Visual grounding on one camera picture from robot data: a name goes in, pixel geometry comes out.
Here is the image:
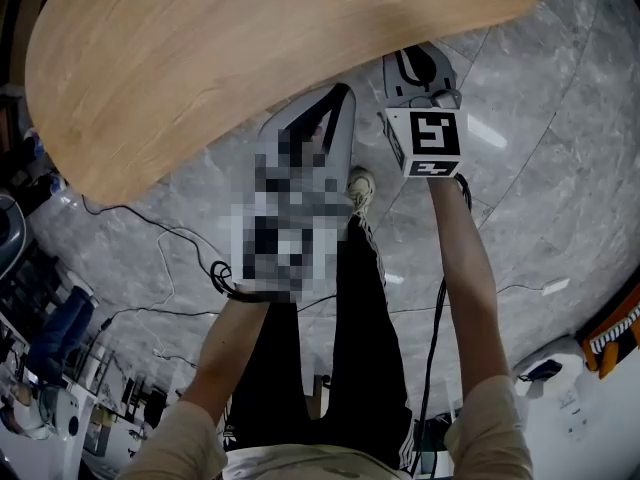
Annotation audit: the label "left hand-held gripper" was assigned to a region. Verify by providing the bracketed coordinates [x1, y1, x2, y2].
[231, 83, 358, 303]

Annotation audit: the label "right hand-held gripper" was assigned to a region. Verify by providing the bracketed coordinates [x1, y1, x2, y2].
[377, 42, 469, 180]

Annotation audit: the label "person's left forearm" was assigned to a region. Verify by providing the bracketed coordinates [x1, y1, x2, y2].
[180, 293, 275, 422]

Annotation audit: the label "person's right forearm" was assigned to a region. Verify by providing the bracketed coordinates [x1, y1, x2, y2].
[424, 174, 515, 402]

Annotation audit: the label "wooden coffee table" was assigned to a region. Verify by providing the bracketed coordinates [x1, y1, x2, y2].
[23, 0, 547, 208]

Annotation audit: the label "person's white sneaker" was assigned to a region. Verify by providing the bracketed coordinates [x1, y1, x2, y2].
[345, 165, 377, 220]

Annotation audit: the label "person's black trousers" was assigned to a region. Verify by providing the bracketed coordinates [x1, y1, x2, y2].
[223, 211, 417, 473]

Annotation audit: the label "white power adapter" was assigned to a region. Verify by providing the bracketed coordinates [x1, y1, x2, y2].
[541, 277, 572, 298]

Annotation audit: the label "person's white t-shirt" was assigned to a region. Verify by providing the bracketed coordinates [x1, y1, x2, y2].
[116, 373, 535, 480]

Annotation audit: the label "white box appliance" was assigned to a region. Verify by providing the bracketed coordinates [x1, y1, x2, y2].
[511, 334, 640, 480]

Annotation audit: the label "white round robot head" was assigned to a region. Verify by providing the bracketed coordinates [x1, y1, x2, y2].
[0, 383, 82, 442]

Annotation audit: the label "black coiled gripper cable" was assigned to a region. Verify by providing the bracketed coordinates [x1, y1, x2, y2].
[209, 259, 262, 305]

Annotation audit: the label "black power cable with brick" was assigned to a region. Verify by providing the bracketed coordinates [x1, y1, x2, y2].
[79, 193, 236, 292]

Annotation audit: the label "black long gripper cable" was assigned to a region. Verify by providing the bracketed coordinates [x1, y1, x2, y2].
[408, 171, 475, 480]

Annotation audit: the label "black cable with plug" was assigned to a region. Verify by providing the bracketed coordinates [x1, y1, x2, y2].
[96, 305, 222, 335]

